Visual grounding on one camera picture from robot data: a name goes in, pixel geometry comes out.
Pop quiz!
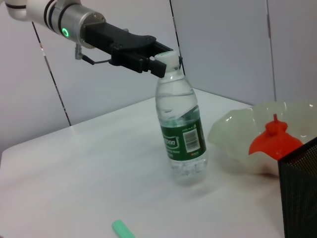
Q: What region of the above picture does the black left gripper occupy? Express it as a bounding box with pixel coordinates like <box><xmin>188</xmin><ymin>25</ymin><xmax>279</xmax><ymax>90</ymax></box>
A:
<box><xmin>83</xmin><ymin>22</ymin><xmax>174</xmax><ymax>79</ymax></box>

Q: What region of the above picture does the orange toy fruit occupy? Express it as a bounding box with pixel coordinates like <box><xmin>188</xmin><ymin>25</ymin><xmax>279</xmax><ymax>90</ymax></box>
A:
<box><xmin>249</xmin><ymin>114</ymin><xmax>304</xmax><ymax>162</ymax></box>

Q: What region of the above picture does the mint green pen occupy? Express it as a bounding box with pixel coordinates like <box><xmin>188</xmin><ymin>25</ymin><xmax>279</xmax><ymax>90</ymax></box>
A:
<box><xmin>111</xmin><ymin>220</ymin><xmax>136</xmax><ymax>238</ymax></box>

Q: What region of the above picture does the black mesh pen holder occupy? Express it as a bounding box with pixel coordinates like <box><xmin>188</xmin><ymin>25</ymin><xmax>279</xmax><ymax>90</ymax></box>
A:
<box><xmin>277</xmin><ymin>135</ymin><xmax>317</xmax><ymax>238</ymax></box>

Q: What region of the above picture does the pale green wavy fruit plate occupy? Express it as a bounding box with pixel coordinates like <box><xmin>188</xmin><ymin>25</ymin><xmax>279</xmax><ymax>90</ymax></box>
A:
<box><xmin>207</xmin><ymin>100</ymin><xmax>317</xmax><ymax>177</ymax></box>

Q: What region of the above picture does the clear green-label water bottle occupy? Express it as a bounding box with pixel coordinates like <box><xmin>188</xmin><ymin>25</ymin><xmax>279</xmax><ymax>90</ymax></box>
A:
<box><xmin>155</xmin><ymin>51</ymin><xmax>209</xmax><ymax>186</ymax></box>

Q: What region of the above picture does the left gripper cable with plug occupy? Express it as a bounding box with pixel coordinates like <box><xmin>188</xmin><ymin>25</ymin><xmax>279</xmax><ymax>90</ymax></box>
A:
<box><xmin>74</xmin><ymin>44</ymin><xmax>112</xmax><ymax>65</ymax></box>

